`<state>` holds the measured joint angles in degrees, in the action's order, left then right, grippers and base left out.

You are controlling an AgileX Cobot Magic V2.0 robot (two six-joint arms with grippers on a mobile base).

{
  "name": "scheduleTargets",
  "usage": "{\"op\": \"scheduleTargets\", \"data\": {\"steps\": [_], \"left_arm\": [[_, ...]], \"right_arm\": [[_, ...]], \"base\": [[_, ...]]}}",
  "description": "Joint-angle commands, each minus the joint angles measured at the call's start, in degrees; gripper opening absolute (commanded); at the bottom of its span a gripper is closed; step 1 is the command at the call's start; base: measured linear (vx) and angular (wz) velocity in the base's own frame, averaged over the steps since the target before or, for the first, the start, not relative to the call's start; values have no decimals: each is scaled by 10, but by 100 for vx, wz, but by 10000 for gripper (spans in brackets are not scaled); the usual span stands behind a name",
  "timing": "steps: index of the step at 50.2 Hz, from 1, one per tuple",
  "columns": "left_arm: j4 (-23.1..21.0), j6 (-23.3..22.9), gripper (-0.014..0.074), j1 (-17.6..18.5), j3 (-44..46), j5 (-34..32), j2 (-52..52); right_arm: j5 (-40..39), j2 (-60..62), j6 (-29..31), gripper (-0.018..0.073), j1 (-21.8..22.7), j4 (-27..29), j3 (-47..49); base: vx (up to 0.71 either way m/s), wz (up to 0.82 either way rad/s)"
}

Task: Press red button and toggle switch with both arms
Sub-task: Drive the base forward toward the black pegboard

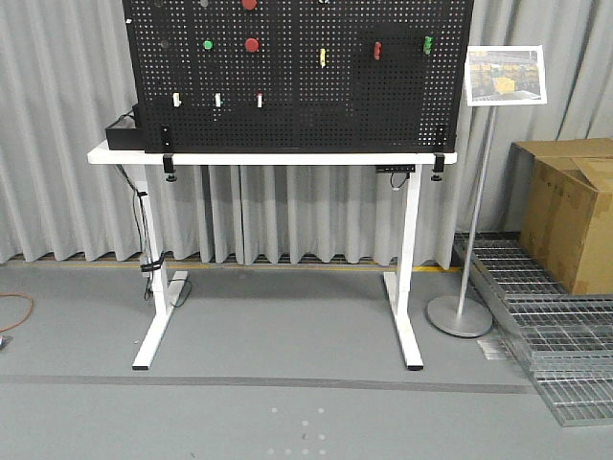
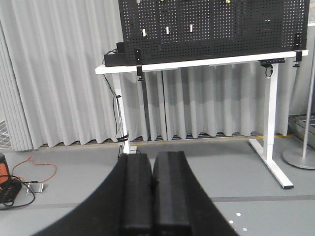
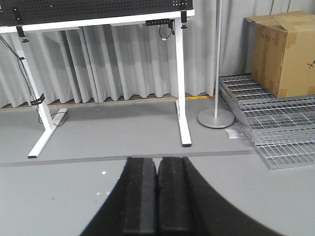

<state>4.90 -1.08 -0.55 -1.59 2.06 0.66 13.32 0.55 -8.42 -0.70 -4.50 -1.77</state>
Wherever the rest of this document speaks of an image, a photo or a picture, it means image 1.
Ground upper red push button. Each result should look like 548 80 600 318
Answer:
241 0 258 11

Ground orange cable on floor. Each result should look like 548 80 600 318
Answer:
0 292 35 335

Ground metal floor grating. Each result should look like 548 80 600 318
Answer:
470 233 612 426

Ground green toggle switch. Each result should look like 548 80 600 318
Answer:
423 35 434 56

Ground black box on desk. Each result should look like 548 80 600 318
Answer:
105 104 145 150

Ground desk control panel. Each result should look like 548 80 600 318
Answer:
375 165 416 173

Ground black perforated pegboard panel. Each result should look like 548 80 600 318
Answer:
123 0 473 153

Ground white standing desk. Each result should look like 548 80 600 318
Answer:
87 142 458 371

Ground silver sign stand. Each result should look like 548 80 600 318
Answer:
425 106 498 338

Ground printed photo sign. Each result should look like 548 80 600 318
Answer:
465 45 548 106

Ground red push button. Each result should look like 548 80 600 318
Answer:
241 0 258 11
244 37 261 53

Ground lower red push button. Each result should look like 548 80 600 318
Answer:
244 37 261 53

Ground black cables on desk leg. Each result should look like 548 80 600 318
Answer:
117 165 193 309

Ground black clamp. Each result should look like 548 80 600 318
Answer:
430 125 447 182
160 125 177 183

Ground brown cardboard box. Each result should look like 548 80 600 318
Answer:
513 138 612 295

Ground white rocker switch left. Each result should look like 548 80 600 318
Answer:
172 92 182 107

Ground left black clamp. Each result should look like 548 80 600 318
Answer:
160 125 177 183

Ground right black clamp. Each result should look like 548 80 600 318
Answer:
430 125 447 182

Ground red toggle switch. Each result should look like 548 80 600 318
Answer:
374 41 382 60

